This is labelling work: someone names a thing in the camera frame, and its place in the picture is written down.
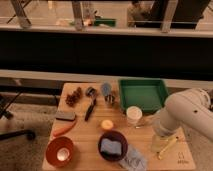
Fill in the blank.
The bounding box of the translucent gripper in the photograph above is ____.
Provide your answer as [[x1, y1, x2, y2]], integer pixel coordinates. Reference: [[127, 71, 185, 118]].
[[151, 135, 175, 153]]

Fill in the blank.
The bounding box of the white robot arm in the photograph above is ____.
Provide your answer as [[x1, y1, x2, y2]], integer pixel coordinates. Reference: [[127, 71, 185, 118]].
[[151, 88, 213, 152]]

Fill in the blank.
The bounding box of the yellow banana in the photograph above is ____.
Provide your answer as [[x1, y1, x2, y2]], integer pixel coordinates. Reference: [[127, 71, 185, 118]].
[[157, 137, 178, 160]]

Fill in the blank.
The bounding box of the clear plastic bag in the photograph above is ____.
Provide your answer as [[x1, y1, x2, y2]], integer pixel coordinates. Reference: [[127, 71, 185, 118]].
[[119, 145, 147, 171]]

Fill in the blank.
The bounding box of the green plastic tray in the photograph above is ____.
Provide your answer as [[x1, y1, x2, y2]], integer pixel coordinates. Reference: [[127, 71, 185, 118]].
[[118, 79, 169, 114]]

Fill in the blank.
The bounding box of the yellow round fruit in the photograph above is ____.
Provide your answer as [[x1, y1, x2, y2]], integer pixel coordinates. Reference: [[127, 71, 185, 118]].
[[101, 120, 114, 130]]

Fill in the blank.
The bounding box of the metal cup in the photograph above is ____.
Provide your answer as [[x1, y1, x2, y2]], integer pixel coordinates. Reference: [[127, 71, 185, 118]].
[[105, 94, 115, 104]]

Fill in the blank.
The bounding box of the blue lid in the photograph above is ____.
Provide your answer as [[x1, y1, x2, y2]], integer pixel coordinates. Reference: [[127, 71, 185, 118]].
[[101, 83, 111, 96]]

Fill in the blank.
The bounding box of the grey brown block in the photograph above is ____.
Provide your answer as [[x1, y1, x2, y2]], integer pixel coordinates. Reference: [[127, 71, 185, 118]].
[[55, 111, 76, 121]]

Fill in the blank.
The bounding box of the small white cup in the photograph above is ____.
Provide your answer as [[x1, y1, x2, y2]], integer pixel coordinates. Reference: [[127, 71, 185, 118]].
[[57, 148, 69, 161]]

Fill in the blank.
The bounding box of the orange carrot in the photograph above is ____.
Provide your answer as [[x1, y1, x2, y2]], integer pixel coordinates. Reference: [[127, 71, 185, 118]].
[[53, 121, 76, 137]]

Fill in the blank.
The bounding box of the red bowl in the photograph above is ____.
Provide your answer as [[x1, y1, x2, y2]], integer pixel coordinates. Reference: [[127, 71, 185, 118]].
[[45, 136, 74, 167]]

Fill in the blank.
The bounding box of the green box in background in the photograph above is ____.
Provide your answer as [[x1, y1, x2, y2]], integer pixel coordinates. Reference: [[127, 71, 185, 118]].
[[94, 18, 116, 27]]

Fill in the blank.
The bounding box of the person in background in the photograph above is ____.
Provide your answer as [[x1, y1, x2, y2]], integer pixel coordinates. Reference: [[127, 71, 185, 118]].
[[127, 0, 152, 27]]

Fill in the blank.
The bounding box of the black chair base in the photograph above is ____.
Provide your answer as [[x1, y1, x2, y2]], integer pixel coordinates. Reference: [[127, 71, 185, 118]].
[[0, 91, 37, 141]]

